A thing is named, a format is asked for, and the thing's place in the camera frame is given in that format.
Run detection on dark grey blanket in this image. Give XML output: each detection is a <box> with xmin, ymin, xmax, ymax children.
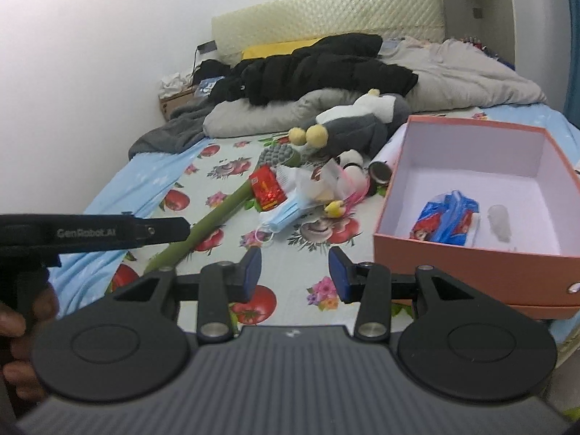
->
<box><xmin>128</xmin><ymin>95</ymin><xmax>219</xmax><ymax>161</ymax></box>

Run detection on fruit printed bed sheet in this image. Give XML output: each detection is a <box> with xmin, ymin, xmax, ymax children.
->
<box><xmin>104</xmin><ymin>132</ymin><xmax>422</xmax><ymax>327</ymax></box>

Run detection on small brown cardboard box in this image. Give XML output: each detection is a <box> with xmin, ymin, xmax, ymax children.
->
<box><xmin>158</xmin><ymin>84</ymin><xmax>201</xmax><ymax>121</ymax></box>

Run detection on blue face mask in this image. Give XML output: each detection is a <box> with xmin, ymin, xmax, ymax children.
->
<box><xmin>255</xmin><ymin>190</ymin><xmax>314</xmax><ymax>249</ymax></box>

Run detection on black jacket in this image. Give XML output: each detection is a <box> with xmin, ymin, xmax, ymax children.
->
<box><xmin>211</xmin><ymin>34</ymin><xmax>420</xmax><ymax>108</ymax></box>

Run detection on person's left hand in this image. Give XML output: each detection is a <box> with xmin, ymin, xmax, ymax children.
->
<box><xmin>0</xmin><ymin>281</ymin><xmax>61</xmax><ymax>403</ymax></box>

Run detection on clear plastic wrapper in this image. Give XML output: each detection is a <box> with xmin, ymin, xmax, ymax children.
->
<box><xmin>487</xmin><ymin>204</ymin><xmax>514</xmax><ymax>243</ymax></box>

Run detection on cream padded headboard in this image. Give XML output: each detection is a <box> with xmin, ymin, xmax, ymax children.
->
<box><xmin>211</xmin><ymin>0</ymin><xmax>447</xmax><ymax>62</ymax></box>

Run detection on light grey duvet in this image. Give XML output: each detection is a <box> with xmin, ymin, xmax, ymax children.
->
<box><xmin>203</xmin><ymin>36</ymin><xmax>547</xmax><ymax>139</ymax></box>

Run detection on orange cardboard box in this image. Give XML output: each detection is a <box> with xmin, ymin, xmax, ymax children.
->
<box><xmin>372</xmin><ymin>115</ymin><xmax>580</xmax><ymax>321</ymax></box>

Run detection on black cloth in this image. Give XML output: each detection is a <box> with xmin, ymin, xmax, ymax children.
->
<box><xmin>195</xmin><ymin>59</ymin><xmax>233</xmax><ymax>80</ymax></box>

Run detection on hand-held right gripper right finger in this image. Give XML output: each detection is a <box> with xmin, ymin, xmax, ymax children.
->
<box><xmin>327</xmin><ymin>247</ymin><xmax>459</xmax><ymax>341</ymax></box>

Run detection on blue plastic packet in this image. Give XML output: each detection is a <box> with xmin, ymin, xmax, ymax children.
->
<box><xmin>195</xmin><ymin>78</ymin><xmax>224</xmax><ymax>99</ymax></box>

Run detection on blue curtain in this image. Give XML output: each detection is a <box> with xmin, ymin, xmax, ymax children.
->
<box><xmin>562</xmin><ymin>0</ymin><xmax>580</xmax><ymax>119</ymax></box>

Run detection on yellow pillow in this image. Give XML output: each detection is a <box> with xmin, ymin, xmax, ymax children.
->
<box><xmin>242</xmin><ymin>39</ymin><xmax>325</xmax><ymax>61</ymax></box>

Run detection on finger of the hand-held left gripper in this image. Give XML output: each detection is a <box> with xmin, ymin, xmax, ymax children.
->
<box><xmin>133</xmin><ymin>216</ymin><xmax>191</xmax><ymax>248</ymax></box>

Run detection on clear plastic bag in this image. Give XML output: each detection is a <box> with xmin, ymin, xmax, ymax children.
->
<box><xmin>297</xmin><ymin>158</ymin><xmax>360</xmax><ymax>206</ymax></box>

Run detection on green long-handled brush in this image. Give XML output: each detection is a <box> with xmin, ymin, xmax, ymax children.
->
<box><xmin>144</xmin><ymin>145</ymin><xmax>303</xmax><ymax>276</ymax></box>

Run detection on small black white plush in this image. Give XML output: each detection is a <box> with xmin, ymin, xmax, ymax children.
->
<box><xmin>337</xmin><ymin>149</ymin><xmax>378</xmax><ymax>196</ymax></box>

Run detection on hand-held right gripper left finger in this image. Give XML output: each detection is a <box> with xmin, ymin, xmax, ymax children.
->
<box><xmin>113</xmin><ymin>247</ymin><xmax>264</xmax><ymax>344</ymax></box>

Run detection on white paper roll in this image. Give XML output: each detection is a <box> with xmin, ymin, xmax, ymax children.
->
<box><xmin>368</xmin><ymin>138</ymin><xmax>405</xmax><ymax>187</ymax></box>

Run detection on grey plush toy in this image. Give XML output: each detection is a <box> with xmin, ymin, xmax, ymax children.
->
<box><xmin>288</xmin><ymin>88</ymin><xmax>413</xmax><ymax>160</ymax></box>

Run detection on blue red snack packet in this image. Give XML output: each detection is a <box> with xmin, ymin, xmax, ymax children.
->
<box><xmin>409</xmin><ymin>190</ymin><xmax>481</xmax><ymax>246</ymax></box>

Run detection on crumpled white tissue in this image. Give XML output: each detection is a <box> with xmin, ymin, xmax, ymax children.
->
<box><xmin>159</xmin><ymin>71</ymin><xmax>194</xmax><ymax>92</ymax></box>

